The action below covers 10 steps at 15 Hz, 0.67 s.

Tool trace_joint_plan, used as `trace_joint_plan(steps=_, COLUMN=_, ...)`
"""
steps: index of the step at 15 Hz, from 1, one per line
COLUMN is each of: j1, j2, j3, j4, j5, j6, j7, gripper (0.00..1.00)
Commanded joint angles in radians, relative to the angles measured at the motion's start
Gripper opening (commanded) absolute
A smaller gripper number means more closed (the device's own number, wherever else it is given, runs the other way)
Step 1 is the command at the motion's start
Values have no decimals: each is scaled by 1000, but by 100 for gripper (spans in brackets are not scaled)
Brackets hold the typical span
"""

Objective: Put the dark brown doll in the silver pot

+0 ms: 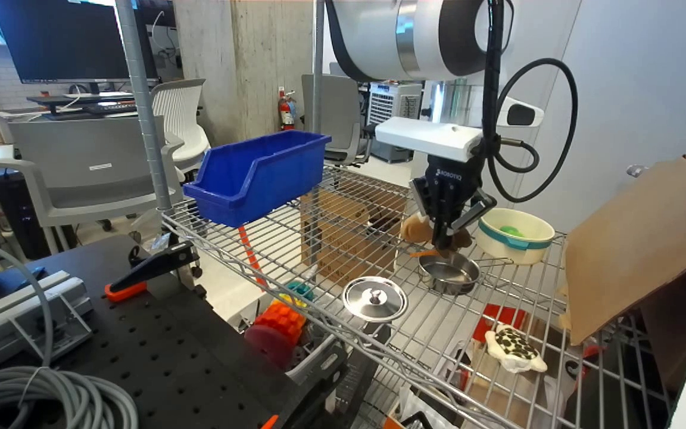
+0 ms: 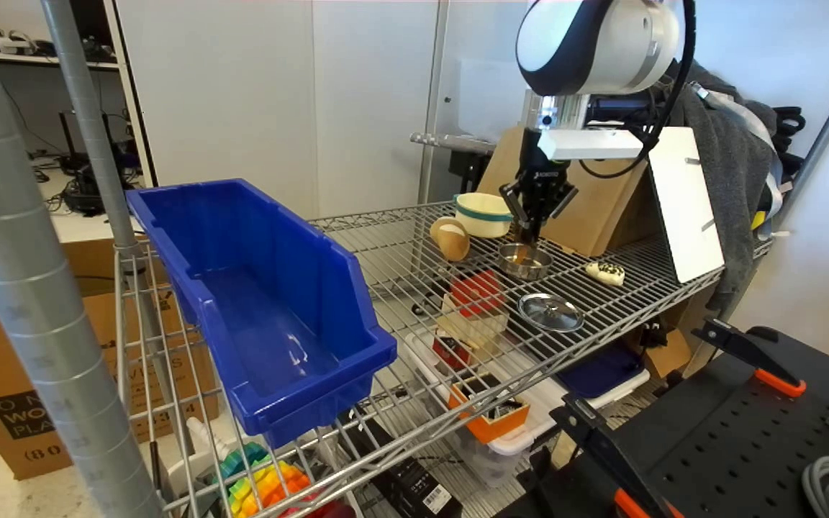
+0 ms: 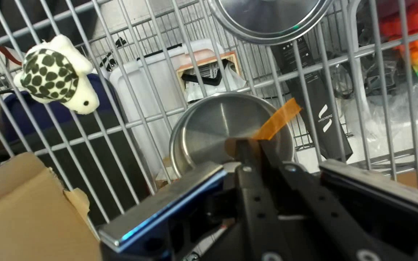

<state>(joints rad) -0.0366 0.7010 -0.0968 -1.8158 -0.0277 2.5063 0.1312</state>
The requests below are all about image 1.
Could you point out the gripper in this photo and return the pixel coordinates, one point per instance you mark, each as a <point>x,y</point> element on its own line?
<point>450,179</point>

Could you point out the dark brown doll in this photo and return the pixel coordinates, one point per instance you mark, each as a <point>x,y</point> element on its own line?
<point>414,229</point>

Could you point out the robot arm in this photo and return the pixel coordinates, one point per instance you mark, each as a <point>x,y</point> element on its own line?
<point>379,36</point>

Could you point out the silver pot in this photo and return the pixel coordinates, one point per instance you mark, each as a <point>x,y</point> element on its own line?
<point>447,274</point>

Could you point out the silver pot lid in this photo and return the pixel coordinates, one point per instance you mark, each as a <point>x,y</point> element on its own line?
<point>374,299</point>

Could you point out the green ball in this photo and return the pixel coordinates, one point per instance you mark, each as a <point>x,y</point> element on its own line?
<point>510,230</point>

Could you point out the cream bowl with teal band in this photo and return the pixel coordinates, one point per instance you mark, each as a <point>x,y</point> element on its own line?
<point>515,247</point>

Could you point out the cardboard box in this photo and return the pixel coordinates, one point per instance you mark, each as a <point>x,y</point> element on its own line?
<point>343,238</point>

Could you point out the white portable air cooler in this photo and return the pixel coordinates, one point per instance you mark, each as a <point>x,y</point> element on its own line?
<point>393,101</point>

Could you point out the red box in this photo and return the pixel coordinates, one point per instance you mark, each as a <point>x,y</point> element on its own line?
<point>498,319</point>

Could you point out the grey office chair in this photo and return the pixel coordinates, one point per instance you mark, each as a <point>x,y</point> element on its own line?
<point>340,116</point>
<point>87,173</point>

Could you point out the spotted turtle plush toy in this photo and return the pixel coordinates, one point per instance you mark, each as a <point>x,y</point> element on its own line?
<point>513,348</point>

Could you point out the red fire extinguisher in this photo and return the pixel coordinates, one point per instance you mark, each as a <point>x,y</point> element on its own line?
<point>286,113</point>

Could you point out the brown cardboard sheet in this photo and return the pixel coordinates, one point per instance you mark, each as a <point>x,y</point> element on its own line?
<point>635,250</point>

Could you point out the blue plastic bin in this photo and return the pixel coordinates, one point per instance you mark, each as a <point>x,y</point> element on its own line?
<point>248,179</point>

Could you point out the orange and pink toy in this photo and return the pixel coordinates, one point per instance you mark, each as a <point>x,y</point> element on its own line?
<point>280,325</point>

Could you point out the white mesh office chair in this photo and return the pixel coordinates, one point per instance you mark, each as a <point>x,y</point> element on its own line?
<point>185,119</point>

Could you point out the black and orange clamp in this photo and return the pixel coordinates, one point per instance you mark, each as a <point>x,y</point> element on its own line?
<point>152,268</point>

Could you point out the monitor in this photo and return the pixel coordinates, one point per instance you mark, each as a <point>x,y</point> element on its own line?
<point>69,39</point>

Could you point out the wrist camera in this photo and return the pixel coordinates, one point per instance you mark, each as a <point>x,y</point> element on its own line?
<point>426,137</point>

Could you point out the aluminium profile bracket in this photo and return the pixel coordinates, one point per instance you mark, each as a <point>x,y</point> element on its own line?
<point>15,322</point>

